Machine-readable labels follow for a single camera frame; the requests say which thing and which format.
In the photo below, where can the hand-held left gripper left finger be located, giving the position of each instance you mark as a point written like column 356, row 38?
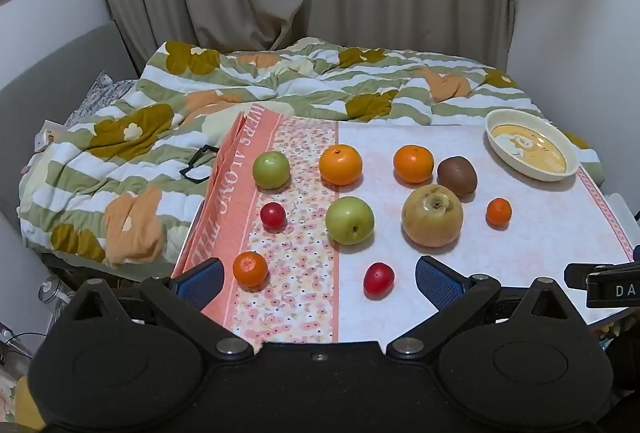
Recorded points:
column 200, row 284

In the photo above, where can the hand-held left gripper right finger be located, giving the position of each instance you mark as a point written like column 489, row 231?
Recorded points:
column 438, row 281

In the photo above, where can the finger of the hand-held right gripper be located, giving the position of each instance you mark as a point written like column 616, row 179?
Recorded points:
column 576, row 275

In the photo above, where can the red cherry tomato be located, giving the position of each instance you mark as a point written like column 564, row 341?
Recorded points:
column 273, row 216
column 378, row 279

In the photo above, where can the large yellow pear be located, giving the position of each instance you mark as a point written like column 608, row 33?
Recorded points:
column 432, row 216

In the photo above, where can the small tangerine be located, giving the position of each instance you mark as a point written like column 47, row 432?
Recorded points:
column 250, row 269
column 499, row 212

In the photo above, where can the cream cartoon print plate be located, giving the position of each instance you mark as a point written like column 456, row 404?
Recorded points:
column 532, row 145

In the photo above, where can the pink floral tablecloth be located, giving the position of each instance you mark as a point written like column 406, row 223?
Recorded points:
column 530, row 243

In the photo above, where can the green apple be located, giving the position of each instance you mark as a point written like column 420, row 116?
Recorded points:
column 350, row 220
column 271, row 169

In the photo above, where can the brown kiwi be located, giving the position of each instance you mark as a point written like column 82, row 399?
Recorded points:
column 457, row 175

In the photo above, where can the black eyeglasses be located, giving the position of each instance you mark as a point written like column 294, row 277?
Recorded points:
column 185, row 173

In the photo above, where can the orange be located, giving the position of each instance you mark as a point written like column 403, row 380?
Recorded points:
column 413, row 164
column 340, row 164

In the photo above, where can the white round device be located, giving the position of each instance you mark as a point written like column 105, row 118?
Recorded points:
column 50, row 290

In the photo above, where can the small cardboard box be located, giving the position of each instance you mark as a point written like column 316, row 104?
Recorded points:
column 47, row 135

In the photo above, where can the grey patterned cloth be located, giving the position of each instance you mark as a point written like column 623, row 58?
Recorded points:
column 102, row 93

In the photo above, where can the green striped floral blanket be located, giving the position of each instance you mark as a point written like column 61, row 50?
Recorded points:
column 350, row 78

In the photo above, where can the grey padded headboard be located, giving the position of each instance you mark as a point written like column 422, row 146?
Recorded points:
column 50, row 68

